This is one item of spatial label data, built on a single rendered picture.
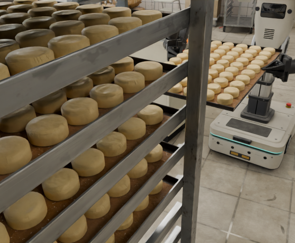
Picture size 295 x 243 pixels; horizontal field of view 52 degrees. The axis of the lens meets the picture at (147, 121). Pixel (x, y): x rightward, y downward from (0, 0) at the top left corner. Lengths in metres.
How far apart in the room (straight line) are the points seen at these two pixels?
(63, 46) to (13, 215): 0.21
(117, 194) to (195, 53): 0.28
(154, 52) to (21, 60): 1.87
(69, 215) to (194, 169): 0.33
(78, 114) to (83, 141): 0.05
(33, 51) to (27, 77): 0.07
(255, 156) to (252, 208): 0.40
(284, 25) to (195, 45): 1.60
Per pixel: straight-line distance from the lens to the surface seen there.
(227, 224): 1.91
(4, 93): 0.28
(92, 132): 0.37
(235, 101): 1.03
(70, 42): 0.38
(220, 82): 1.11
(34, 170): 0.33
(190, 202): 0.73
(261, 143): 2.18
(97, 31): 0.42
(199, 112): 0.58
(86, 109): 0.41
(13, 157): 0.35
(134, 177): 0.59
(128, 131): 0.52
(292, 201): 2.16
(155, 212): 0.62
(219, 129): 2.24
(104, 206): 0.52
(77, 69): 0.33
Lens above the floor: 1.43
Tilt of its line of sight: 31 degrees down
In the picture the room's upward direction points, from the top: 2 degrees counter-clockwise
